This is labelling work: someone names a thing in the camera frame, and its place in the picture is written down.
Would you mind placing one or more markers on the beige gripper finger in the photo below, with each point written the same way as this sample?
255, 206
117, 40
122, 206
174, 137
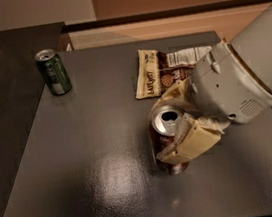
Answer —
193, 137
177, 95

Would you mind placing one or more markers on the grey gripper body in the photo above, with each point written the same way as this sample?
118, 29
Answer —
227, 82

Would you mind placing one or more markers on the red coke can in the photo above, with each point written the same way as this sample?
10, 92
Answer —
162, 128

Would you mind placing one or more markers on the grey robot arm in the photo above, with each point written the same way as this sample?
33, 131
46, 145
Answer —
254, 46

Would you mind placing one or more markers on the green soda can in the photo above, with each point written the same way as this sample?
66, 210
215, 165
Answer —
53, 71

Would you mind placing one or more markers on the brown chip bag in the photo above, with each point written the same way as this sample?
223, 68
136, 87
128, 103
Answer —
158, 71

